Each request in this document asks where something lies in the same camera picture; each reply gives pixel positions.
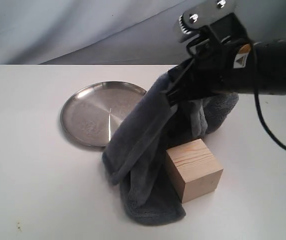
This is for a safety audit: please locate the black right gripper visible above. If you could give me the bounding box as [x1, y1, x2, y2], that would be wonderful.
[164, 38, 256, 107]

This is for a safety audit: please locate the grey-blue fleece towel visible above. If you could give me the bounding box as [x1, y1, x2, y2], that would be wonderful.
[102, 67, 239, 226]

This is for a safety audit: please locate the light wooden cube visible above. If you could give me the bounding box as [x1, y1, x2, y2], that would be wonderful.
[165, 139, 224, 204]

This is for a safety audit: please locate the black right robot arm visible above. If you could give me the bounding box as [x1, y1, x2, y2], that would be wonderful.
[167, 39, 286, 102]

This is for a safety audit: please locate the round stainless steel plate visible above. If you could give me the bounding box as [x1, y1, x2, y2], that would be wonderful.
[60, 81, 147, 148]

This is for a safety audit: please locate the grey backdrop cloth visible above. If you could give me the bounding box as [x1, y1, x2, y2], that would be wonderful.
[0, 0, 286, 66]

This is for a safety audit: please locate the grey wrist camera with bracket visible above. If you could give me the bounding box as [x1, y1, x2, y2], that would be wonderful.
[174, 0, 248, 45]

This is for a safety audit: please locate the black camera cable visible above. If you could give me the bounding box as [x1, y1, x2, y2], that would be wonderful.
[247, 37, 286, 157]

